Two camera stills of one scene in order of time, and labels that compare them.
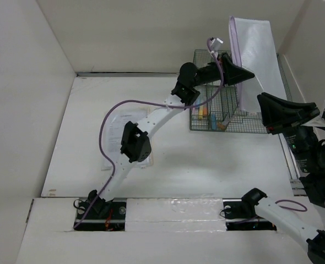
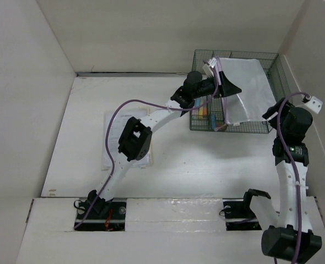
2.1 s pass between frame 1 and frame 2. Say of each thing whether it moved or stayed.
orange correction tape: stayed
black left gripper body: moved
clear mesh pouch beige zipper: stayed
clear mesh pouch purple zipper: moved
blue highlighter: stayed
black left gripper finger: moved
